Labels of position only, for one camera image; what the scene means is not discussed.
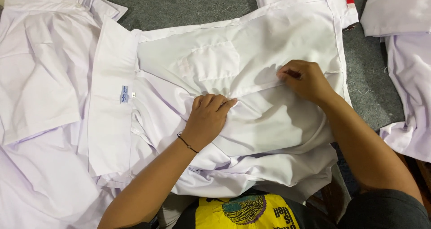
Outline person's right hand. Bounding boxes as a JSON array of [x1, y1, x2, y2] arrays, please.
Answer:
[[276, 59, 334, 106]]

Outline person's left hand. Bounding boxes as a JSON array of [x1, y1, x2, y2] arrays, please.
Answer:
[[180, 94, 238, 152]]

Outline white shirt with blue label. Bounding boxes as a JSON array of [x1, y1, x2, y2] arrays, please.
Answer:
[[78, 0, 353, 204]]

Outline white shirt with red patch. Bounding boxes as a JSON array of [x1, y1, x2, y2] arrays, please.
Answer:
[[253, 0, 359, 31]]

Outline person's black yellow printed shirt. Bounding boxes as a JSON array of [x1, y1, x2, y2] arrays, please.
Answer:
[[121, 189, 431, 229]]

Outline pile of white shirts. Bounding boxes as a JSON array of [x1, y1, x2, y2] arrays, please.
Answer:
[[0, 0, 135, 229]]

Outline black string bracelet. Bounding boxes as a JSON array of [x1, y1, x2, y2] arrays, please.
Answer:
[[177, 133, 199, 154]]

